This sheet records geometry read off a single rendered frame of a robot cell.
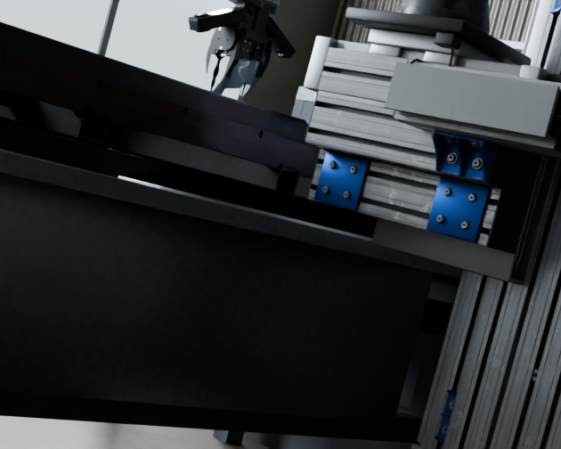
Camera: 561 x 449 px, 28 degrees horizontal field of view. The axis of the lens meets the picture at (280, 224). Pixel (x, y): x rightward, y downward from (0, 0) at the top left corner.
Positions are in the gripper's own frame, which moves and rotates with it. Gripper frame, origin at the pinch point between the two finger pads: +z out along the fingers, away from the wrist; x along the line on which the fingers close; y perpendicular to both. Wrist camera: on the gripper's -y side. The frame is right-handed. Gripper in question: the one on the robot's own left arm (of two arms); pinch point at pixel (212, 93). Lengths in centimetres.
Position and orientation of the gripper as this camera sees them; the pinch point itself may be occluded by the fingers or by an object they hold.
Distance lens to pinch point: 221.8
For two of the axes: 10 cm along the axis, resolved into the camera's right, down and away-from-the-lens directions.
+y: 7.2, 1.8, 6.7
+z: -2.6, 9.7, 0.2
